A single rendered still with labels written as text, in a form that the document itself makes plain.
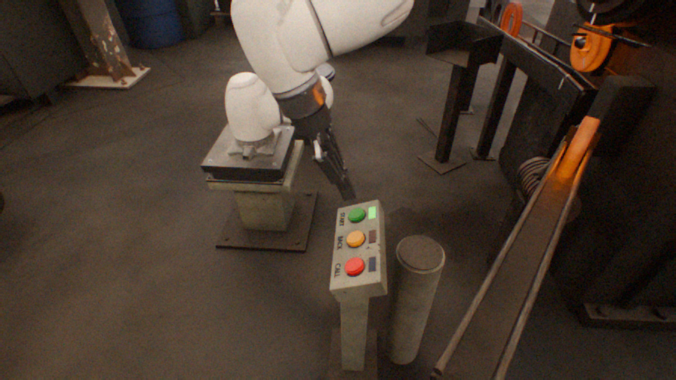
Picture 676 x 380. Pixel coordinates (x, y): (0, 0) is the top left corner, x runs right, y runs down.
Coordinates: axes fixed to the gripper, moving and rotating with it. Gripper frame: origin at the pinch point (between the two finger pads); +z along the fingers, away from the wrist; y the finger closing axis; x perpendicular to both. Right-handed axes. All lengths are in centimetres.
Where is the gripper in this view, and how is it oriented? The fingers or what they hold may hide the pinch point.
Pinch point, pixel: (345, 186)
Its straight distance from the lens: 76.9
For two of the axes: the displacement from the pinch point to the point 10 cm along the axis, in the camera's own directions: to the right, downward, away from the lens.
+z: 3.5, 7.2, 6.0
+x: -9.4, 2.3, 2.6
